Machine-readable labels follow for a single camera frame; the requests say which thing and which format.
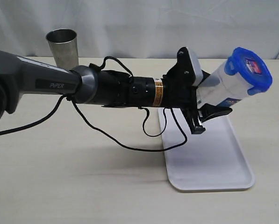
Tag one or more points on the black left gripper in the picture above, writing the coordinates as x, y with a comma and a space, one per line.
179, 92

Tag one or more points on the clear plastic tall container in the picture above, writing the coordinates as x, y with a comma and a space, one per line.
223, 89

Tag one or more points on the blue plastic lid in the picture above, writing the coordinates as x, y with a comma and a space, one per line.
251, 68

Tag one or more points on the stainless steel tumbler cup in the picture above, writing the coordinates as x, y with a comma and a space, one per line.
63, 45

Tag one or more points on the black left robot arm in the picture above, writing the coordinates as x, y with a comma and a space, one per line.
95, 85

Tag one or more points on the white rectangular plastic tray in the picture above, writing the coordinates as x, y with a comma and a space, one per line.
212, 161

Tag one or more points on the white fabric backdrop curtain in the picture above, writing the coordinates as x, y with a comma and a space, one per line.
143, 28

